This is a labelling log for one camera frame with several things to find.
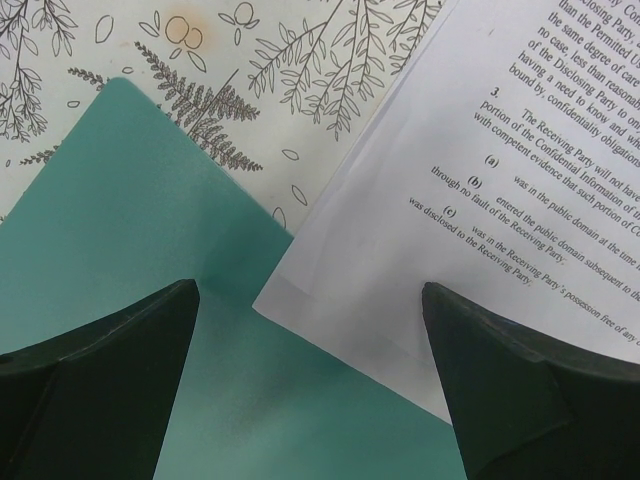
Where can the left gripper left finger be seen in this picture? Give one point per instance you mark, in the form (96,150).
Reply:
(95,402)

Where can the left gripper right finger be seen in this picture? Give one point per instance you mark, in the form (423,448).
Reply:
(525,405)

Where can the teal plastic folder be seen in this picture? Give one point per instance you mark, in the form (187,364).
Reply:
(128,205)

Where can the printed paper sheet top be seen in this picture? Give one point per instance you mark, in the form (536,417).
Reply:
(506,168)

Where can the floral patterned table mat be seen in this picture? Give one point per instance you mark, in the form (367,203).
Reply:
(275,92)

